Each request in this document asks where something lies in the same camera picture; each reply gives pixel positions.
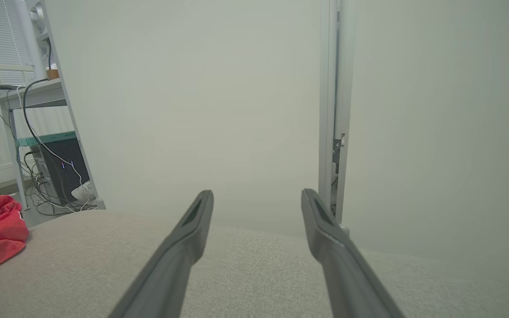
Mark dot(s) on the grey partition post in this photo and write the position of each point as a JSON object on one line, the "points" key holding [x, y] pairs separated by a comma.
{"points": [[99, 204], [327, 88]]}

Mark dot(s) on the black computer tower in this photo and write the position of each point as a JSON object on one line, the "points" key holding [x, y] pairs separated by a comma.
{"points": [[55, 157]]}

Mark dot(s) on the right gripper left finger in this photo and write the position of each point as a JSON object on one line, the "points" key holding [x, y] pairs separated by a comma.
{"points": [[179, 265]]}

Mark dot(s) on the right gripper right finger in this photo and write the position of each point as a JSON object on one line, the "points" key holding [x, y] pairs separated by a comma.
{"points": [[343, 274]]}

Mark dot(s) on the white round fan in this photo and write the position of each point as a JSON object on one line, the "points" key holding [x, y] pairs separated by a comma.
{"points": [[38, 17]]}

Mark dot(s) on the white sneaker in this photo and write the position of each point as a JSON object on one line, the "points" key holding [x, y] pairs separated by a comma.
{"points": [[82, 192]]}

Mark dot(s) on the teal flat box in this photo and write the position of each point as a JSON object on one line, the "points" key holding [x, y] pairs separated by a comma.
{"points": [[47, 139]]}

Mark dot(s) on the white desk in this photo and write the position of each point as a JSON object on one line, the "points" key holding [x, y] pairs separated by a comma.
{"points": [[38, 92]]}

